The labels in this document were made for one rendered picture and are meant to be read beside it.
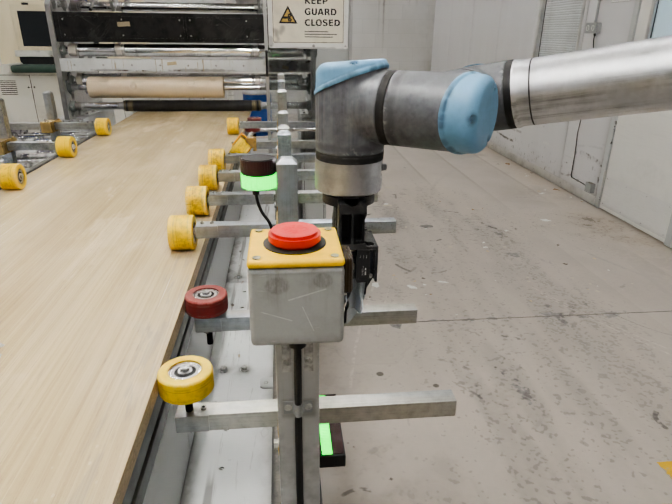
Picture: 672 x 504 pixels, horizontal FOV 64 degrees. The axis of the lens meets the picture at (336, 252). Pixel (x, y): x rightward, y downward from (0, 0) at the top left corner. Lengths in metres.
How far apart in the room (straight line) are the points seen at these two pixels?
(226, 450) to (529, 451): 1.29
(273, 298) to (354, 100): 0.33
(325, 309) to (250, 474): 0.70
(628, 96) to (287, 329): 0.50
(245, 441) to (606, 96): 0.86
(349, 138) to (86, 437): 0.49
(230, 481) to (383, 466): 0.99
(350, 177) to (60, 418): 0.49
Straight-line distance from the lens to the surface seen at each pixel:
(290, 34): 3.41
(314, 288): 0.39
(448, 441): 2.10
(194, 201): 1.47
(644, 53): 0.74
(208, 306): 1.02
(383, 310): 1.07
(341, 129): 0.67
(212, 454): 1.12
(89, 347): 0.95
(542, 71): 0.74
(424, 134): 0.64
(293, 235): 0.39
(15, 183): 1.93
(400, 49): 10.04
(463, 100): 0.62
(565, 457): 2.16
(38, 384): 0.89
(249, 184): 0.90
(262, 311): 0.40
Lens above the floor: 1.37
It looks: 22 degrees down
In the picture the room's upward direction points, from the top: 1 degrees clockwise
